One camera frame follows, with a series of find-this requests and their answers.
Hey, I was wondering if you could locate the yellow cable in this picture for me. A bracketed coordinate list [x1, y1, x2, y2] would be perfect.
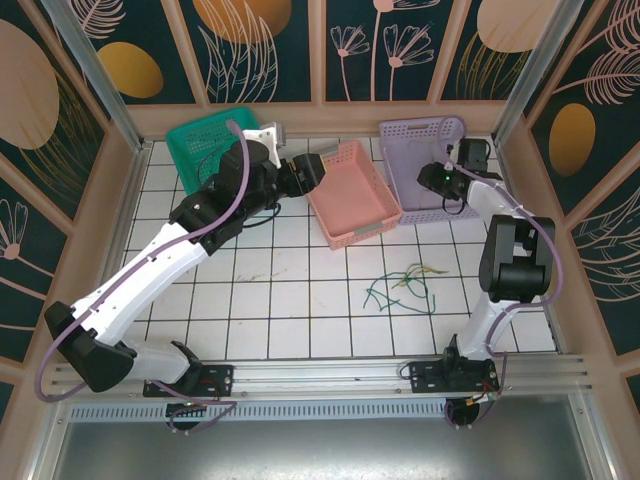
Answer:
[392, 263, 450, 290]

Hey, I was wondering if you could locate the lavender perforated plastic basket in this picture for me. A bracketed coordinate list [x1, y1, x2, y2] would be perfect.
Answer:
[378, 115, 482, 227]

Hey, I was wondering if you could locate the pink perforated plastic basket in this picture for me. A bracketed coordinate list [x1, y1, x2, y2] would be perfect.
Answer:
[304, 139, 404, 251]

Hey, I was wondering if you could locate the teal perforated plastic basket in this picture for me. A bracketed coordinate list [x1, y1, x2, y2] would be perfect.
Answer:
[164, 106, 261, 196]

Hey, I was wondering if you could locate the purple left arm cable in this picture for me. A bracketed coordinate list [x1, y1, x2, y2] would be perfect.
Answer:
[37, 118, 250, 436]

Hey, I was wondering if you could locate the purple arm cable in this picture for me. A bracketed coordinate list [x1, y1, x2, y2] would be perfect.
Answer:
[433, 116, 564, 431]
[37, 118, 250, 436]

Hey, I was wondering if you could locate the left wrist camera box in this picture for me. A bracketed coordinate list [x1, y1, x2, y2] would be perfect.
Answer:
[243, 122, 290, 162]

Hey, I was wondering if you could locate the dark floral wall panel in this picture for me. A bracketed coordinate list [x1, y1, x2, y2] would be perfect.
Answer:
[323, 0, 435, 103]
[438, 0, 549, 103]
[64, 0, 199, 106]
[569, 174, 640, 357]
[0, 0, 109, 221]
[0, 152, 71, 364]
[524, 0, 640, 216]
[177, 0, 314, 105]

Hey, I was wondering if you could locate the aluminium side rail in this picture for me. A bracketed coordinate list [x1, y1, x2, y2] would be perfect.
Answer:
[74, 142, 154, 361]
[493, 139, 569, 357]

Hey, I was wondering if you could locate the aluminium frame post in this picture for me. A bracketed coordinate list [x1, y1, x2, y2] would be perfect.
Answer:
[492, 0, 599, 146]
[38, 0, 151, 154]

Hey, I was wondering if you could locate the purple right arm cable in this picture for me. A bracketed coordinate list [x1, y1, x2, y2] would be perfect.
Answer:
[433, 116, 564, 431]

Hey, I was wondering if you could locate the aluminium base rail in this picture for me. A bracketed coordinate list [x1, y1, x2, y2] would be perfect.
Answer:
[47, 355, 596, 401]

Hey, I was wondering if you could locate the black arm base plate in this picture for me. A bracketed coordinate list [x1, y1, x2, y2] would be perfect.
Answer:
[408, 357, 501, 397]
[142, 363, 236, 400]

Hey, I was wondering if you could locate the slotted grey cable duct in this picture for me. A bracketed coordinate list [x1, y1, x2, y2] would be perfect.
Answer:
[67, 399, 451, 424]

